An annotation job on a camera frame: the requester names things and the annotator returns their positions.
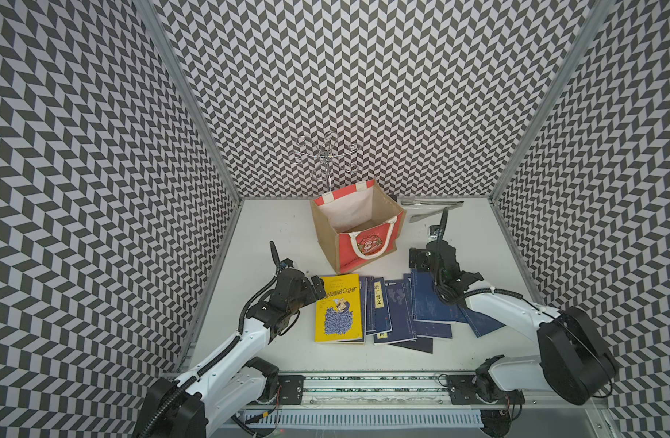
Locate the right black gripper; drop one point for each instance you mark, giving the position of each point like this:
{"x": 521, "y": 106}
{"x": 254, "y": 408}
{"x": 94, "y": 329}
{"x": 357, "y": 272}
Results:
{"x": 420, "y": 255}

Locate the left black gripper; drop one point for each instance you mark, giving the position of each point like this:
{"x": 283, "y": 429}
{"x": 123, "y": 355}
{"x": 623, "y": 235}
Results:
{"x": 310, "y": 295}

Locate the red burlap canvas bag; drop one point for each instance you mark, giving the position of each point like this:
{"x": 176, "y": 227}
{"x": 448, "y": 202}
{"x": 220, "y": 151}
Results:
{"x": 357, "y": 225}

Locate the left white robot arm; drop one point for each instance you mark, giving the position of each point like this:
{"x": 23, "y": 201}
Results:
{"x": 199, "y": 401}

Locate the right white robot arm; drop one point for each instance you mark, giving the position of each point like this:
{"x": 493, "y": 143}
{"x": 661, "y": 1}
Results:
{"x": 572, "y": 359}

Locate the metal tongs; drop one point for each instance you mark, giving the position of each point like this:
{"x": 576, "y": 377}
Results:
{"x": 425, "y": 209}

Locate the blue book map cover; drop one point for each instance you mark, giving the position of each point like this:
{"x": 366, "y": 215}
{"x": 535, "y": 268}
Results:
{"x": 400, "y": 315}

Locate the dark blue bottom book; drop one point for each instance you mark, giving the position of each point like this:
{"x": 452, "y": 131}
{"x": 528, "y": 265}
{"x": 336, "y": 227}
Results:
{"x": 424, "y": 345}

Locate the blue book far right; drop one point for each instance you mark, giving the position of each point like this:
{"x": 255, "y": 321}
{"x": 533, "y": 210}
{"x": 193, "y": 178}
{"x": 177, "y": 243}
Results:
{"x": 480, "y": 323}

